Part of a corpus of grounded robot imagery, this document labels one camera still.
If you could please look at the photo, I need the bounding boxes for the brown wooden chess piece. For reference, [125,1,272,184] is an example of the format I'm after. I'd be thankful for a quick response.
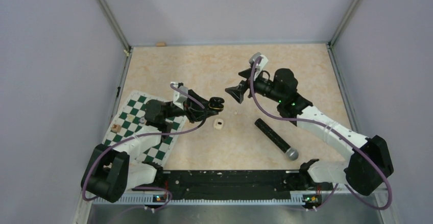
[111,124,122,133]

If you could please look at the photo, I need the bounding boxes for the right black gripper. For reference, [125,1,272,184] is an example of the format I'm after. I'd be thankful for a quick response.
[226,67,284,103]

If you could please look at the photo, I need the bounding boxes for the green white chessboard mat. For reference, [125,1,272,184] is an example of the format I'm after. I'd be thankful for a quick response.
[100,90,191,168]

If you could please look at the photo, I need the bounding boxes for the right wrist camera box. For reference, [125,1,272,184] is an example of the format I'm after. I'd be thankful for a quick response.
[249,52,269,70]

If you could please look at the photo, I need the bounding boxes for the white earbud charging case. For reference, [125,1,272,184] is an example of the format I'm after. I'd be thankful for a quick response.
[213,118,225,130]

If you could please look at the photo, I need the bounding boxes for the black microphone grey head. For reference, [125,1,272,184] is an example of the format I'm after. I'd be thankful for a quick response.
[254,118,299,161]

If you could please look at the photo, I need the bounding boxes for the small wooden cork piece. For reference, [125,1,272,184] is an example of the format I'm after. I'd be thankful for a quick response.
[155,42,166,47]

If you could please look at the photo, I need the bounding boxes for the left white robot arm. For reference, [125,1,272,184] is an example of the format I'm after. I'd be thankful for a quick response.
[81,86,225,203]

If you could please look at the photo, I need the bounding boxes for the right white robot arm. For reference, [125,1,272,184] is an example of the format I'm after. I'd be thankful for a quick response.
[225,68,394,196]

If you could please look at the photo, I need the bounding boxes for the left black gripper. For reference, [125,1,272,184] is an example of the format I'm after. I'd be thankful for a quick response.
[163,89,219,123]

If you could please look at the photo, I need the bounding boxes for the black earbud charging case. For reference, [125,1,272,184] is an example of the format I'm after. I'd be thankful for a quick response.
[208,97,225,111]

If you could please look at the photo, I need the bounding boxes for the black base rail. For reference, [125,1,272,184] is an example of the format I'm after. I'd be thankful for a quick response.
[146,170,333,201]

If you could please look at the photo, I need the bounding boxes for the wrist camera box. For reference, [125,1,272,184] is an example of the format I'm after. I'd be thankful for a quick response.
[170,82,188,109]
[249,52,269,70]

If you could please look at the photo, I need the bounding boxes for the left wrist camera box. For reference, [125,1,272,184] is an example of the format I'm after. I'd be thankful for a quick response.
[170,82,188,109]

